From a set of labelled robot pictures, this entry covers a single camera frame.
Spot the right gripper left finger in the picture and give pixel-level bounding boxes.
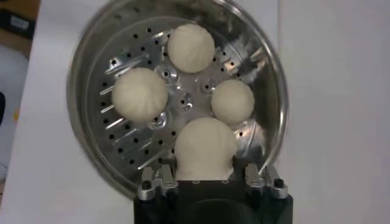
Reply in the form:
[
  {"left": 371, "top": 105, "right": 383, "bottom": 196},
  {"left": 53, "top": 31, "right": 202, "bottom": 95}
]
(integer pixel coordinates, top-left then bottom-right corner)
[{"left": 136, "top": 158, "right": 180, "bottom": 201}]

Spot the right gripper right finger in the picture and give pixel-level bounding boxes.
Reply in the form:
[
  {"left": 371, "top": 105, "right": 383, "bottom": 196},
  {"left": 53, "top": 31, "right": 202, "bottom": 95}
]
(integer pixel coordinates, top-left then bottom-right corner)
[{"left": 245, "top": 164, "right": 289, "bottom": 200}]

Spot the white steamed baozi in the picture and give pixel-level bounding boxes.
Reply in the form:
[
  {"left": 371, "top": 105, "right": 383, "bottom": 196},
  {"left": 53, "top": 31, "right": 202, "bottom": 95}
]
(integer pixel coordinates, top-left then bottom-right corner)
[
  {"left": 111, "top": 67, "right": 169, "bottom": 124},
  {"left": 210, "top": 79, "right": 255, "bottom": 125},
  {"left": 174, "top": 117, "right": 238, "bottom": 182},
  {"left": 166, "top": 23, "right": 216, "bottom": 74}
]

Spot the stainless steel steamer basket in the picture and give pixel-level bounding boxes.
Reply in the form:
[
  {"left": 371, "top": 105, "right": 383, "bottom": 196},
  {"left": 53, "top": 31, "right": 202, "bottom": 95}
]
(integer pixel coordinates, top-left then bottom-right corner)
[{"left": 66, "top": 0, "right": 289, "bottom": 200}]

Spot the black box with label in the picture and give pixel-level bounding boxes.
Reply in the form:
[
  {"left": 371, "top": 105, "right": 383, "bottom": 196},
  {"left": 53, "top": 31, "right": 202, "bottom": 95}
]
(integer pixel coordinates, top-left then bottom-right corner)
[{"left": 0, "top": 8, "right": 35, "bottom": 40}]

